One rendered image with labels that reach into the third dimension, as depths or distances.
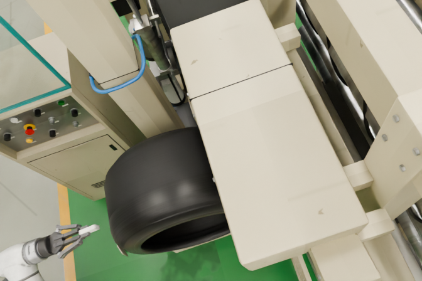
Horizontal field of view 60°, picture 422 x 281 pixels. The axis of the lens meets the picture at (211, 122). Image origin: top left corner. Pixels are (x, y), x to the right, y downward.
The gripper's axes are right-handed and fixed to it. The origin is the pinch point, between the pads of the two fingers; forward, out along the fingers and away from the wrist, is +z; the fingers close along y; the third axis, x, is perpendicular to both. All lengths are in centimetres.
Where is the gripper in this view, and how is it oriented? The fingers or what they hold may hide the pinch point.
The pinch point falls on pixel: (89, 229)
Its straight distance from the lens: 146.2
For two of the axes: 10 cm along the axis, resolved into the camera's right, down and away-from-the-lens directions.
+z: 9.1, -3.9, -1.7
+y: -2.7, -8.4, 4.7
